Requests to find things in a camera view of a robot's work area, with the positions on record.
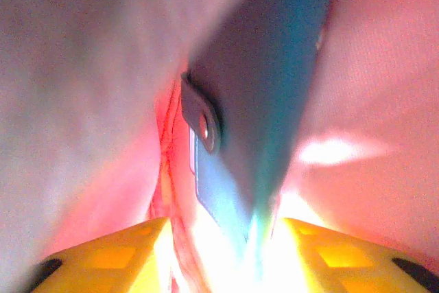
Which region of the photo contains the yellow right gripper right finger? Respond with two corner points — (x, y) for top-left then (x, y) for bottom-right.
(273, 217), (439, 293)

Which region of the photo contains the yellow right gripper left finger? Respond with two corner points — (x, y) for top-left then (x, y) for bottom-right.
(20, 216), (173, 293)

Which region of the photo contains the pink student backpack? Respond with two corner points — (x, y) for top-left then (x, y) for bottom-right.
(0, 0), (439, 293)

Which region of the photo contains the blue card wallet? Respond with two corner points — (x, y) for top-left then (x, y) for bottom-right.
(179, 0), (339, 243)

